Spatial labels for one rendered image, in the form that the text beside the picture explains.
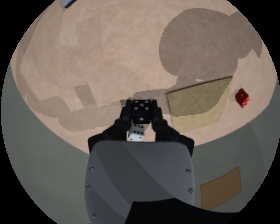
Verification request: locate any grey die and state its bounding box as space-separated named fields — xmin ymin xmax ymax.
xmin=128 ymin=123 xmax=145 ymax=141

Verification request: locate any tan mat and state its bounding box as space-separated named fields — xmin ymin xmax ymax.
xmin=167 ymin=76 xmax=233 ymax=133

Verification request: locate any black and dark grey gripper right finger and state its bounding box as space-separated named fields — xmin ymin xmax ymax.
xmin=151 ymin=99 xmax=195 ymax=157

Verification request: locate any red die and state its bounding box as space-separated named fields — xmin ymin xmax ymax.
xmin=235 ymin=88 xmax=249 ymax=108

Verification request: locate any black die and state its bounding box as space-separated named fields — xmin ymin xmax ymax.
xmin=131 ymin=100 xmax=152 ymax=124

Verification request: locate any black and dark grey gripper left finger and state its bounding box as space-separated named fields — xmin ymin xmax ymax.
xmin=88 ymin=99 xmax=132 ymax=153

